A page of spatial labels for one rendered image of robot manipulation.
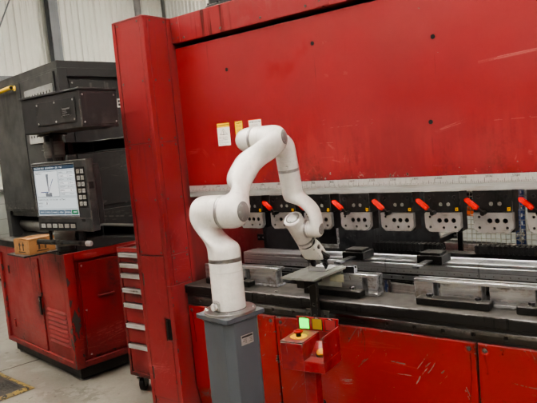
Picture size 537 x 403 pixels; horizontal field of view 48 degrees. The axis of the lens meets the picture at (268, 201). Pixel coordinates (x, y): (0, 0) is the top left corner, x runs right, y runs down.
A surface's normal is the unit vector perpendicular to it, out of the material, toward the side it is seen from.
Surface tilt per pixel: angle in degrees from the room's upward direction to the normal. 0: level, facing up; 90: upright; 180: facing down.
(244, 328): 90
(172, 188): 90
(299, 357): 90
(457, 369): 90
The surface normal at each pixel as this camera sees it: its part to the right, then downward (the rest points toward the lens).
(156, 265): -0.61, 0.13
